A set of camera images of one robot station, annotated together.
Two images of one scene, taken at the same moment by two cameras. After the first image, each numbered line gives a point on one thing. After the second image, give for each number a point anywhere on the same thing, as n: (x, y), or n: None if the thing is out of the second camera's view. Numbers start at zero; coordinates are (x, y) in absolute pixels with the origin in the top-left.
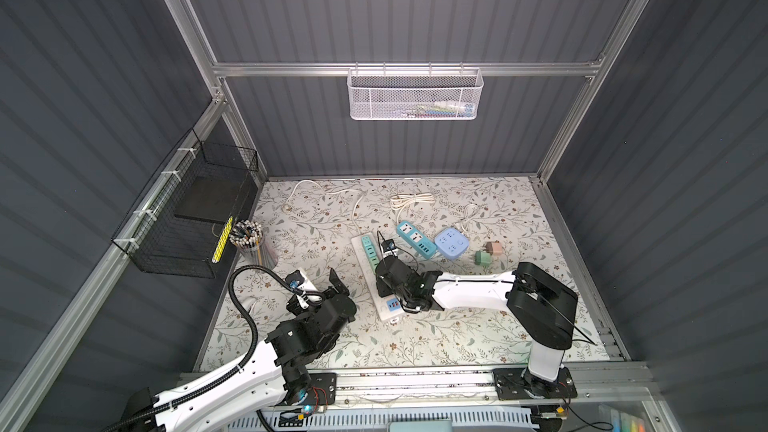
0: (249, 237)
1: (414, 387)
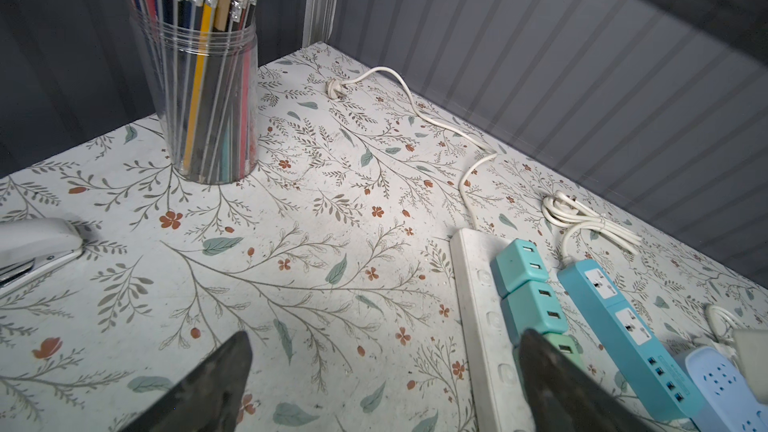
0: (198, 49)
1: None
